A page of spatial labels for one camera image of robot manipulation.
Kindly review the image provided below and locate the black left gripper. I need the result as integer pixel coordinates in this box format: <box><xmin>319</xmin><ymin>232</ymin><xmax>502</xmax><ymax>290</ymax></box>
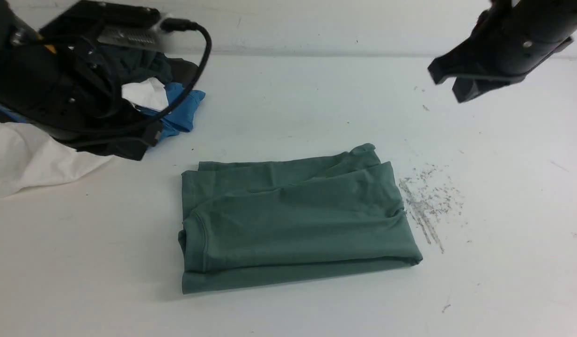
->
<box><xmin>0</xmin><ymin>0</ymin><xmax>163</xmax><ymax>161</ymax></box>

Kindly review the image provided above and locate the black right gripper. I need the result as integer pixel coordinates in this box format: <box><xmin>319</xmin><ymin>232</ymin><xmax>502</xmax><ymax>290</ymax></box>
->
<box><xmin>428</xmin><ymin>0</ymin><xmax>577</xmax><ymax>103</ymax></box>

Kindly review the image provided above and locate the green long-sleeved shirt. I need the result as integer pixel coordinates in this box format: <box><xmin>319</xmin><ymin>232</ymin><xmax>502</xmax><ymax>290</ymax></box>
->
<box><xmin>178</xmin><ymin>143</ymin><xmax>423</xmax><ymax>294</ymax></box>

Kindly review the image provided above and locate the blue shirt in pile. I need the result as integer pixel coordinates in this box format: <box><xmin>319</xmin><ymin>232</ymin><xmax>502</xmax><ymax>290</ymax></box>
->
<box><xmin>122</xmin><ymin>78</ymin><xmax>206</xmax><ymax>140</ymax></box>

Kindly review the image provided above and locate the white shirt in pile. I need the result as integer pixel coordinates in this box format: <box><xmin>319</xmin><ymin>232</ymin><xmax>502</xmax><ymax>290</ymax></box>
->
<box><xmin>0</xmin><ymin>77</ymin><xmax>170</xmax><ymax>199</ymax></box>

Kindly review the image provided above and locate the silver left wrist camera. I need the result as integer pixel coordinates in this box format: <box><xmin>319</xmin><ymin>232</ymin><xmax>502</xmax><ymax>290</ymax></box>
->
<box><xmin>39</xmin><ymin>0</ymin><xmax>172</xmax><ymax>52</ymax></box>

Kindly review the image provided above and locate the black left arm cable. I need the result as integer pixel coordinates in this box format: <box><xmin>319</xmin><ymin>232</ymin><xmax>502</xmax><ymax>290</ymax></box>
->
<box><xmin>7</xmin><ymin>18</ymin><xmax>213</xmax><ymax>141</ymax></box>

